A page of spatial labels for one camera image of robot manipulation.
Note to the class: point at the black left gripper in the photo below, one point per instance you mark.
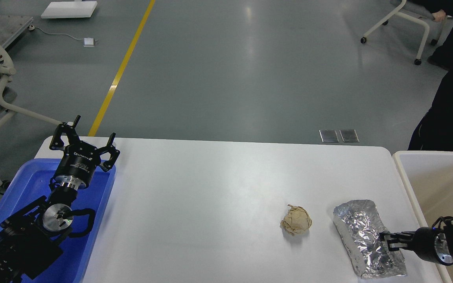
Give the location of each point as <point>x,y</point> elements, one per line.
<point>80,159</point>

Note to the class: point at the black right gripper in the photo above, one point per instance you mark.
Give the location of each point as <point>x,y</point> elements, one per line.
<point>428,244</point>

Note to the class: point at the silver foil bag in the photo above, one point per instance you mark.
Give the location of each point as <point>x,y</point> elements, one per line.
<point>359,226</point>

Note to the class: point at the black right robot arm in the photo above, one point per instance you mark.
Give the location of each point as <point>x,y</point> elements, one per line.
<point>444,225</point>

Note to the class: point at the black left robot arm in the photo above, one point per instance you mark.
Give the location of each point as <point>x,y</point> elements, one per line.
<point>30,238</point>

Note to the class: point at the blue plastic bin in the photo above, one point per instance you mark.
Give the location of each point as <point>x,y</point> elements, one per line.
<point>32,182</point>

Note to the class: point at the white plastic bin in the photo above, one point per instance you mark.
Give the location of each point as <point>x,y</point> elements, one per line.
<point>428,180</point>

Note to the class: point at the crumpled brown paper ball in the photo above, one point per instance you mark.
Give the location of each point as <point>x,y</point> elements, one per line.
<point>296,221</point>

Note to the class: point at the white power adapter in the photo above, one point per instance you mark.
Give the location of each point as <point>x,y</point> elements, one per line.
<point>89,42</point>

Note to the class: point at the right metal floor plate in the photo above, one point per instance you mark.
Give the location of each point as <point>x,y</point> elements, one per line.
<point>349,136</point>

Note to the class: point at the metal floor plate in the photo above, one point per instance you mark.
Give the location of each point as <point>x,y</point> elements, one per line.
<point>328,136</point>
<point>349,136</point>

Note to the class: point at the left metal floor plate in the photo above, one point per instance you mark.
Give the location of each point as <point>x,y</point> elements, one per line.
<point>328,136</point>

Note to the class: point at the white foam board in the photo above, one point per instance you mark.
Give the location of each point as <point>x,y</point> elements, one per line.
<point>70,9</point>

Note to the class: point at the grey metal platform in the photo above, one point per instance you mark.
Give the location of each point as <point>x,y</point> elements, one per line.
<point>12,27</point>

